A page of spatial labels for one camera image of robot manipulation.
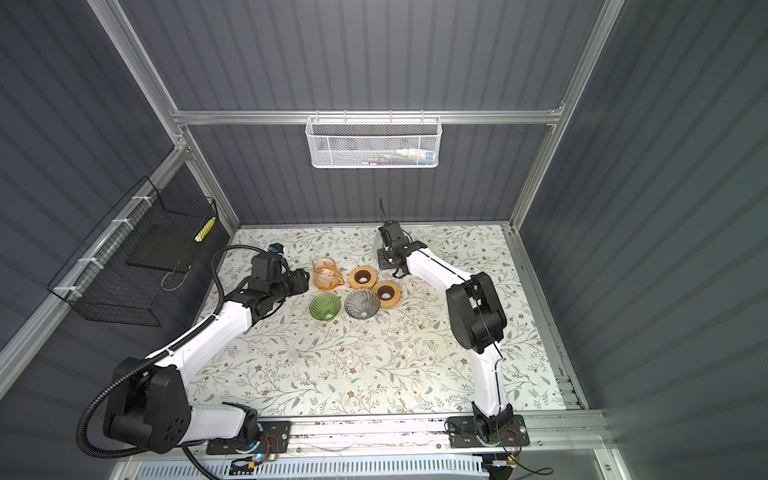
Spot wooden dripper ring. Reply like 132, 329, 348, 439
349, 265, 379, 290
373, 280, 403, 309

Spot grey clear glass dripper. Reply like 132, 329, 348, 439
344, 289, 381, 320

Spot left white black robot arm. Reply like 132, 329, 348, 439
102, 269, 309, 453

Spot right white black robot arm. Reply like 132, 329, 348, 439
377, 220, 514, 445

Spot green glass dripper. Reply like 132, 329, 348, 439
309, 292, 342, 321

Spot yellow marker pen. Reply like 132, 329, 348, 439
194, 216, 217, 243

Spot items in white basket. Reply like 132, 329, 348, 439
353, 148, 438, 167

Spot black flat pad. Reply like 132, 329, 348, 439
126, 225, 202, 273

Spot white perforated vent strip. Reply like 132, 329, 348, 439
134, 455, 490, 480

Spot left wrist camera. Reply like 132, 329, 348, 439
251, 243, 284, 284

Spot white wire mesh basket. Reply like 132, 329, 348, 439
305, 115, 443, 169

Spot black corrugated cable conduit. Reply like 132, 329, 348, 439
75, 244, 283, 480

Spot black wire mesh basket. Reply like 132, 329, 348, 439
48, 181, 218, 327

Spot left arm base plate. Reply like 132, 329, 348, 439
206, 421, 292, 455

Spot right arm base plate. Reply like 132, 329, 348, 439
443, 414, 530, 449

